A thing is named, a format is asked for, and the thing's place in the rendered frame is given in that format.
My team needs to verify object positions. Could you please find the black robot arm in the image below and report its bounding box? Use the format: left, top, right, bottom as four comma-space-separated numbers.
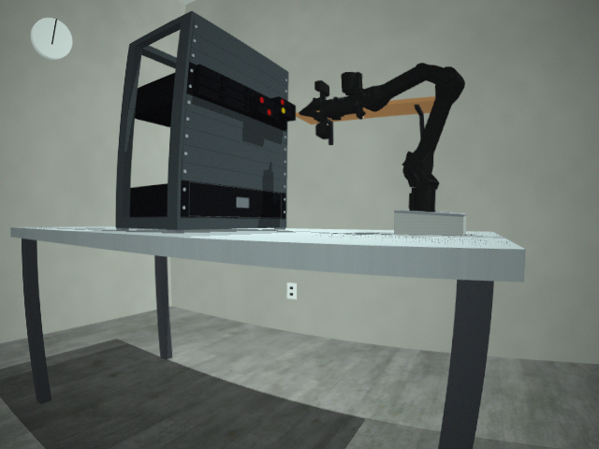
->
340, 63, 465, 212

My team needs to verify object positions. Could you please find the dark grey server rack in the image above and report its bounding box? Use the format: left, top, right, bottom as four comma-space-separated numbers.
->
115, 11, 296, 233

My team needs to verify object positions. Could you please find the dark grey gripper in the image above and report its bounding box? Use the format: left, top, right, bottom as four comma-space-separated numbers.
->
299, 80, 344, 139

